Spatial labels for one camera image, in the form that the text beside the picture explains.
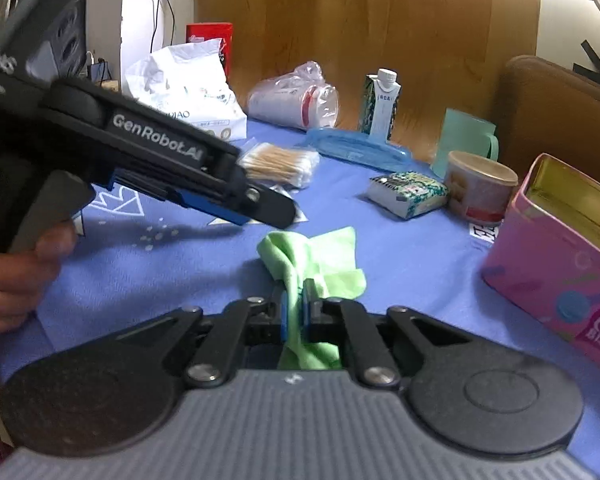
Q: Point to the white plastic bag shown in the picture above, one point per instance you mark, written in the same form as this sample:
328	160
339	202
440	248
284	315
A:
180	90

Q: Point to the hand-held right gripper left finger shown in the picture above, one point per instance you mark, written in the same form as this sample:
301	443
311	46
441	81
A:
283	320

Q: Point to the person's left hand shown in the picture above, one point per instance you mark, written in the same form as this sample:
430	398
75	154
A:
15	280

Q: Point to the blue printed tablecloth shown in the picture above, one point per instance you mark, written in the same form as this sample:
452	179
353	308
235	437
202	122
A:
180	270

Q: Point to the plastic-wrapped paper cup stack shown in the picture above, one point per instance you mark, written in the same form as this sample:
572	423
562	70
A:
290	100

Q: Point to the red box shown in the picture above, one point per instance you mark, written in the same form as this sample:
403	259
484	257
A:
207	35

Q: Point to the black tape strips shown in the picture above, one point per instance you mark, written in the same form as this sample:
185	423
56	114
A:
597	62

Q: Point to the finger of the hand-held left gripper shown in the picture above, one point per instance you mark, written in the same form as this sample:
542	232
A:
270	207

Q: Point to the wooden board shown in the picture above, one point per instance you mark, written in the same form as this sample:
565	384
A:
380	20

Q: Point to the green mug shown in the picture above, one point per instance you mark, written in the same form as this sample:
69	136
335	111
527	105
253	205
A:
462	135

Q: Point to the cotton swab pack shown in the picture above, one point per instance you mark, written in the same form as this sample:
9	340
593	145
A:
280	162

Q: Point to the milk carton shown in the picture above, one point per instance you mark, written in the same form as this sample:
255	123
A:
380	105

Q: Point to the floral tissue packet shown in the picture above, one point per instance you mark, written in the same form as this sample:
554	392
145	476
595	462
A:
410	195

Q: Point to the brown chair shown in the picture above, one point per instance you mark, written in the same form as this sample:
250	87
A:
555	110

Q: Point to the green cloth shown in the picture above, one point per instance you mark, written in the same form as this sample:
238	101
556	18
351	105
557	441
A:
300	260

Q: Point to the lidded plastic tub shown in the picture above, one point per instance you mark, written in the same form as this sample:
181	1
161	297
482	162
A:
480	190

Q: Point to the pink biscuit tin box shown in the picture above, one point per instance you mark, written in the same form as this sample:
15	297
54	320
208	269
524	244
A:
545	270

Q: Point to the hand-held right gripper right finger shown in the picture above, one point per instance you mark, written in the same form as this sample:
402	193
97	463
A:
309	315

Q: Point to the blue clear plastic case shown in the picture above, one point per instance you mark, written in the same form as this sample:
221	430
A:
360	147

